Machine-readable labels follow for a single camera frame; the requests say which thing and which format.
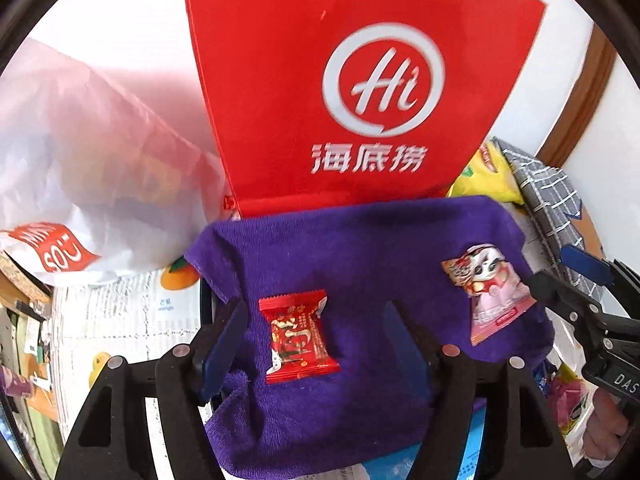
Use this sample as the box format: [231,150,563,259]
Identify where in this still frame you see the pink panda snack packet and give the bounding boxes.
[441,242,537,347]

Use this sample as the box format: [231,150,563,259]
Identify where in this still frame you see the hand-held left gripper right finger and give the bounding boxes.
[382,300,576,480]

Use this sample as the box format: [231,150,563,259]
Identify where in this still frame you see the light blue flat packet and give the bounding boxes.
[365,405,488,480]

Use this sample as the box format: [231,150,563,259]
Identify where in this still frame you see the purple towel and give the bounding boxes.
[185,195,556,480]

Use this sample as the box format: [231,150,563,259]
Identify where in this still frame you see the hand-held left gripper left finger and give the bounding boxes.
[54,297,251,480]

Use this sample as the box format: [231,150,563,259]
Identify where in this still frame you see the person's right hand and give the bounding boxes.
[582,389,635,466]

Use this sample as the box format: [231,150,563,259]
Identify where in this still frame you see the small purple box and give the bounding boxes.
[0,365,36,397]

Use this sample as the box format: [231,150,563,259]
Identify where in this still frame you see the yellow snack bag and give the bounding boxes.
[446,140,525,206]

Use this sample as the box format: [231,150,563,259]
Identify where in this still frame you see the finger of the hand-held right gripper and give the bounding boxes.
[560,245,615,286]
[529,270,606,341]

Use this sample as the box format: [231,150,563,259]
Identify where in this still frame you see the white plastic bag red logo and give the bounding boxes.
[0,37,236,286]

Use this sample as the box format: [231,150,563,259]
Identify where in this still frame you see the red paper bag white logo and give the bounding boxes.
[182,0,547,218]

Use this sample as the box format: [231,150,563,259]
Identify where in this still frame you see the red candy packet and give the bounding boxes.
[258,290,341,386]

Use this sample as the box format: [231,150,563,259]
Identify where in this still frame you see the grey checked cloth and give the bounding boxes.
[492,137,608,306]

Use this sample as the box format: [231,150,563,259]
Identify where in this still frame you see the brown wooden door frame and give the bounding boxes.
[537,25,618,166]

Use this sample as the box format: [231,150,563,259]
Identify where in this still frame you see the wooden side table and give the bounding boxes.
[0,252,63,431]

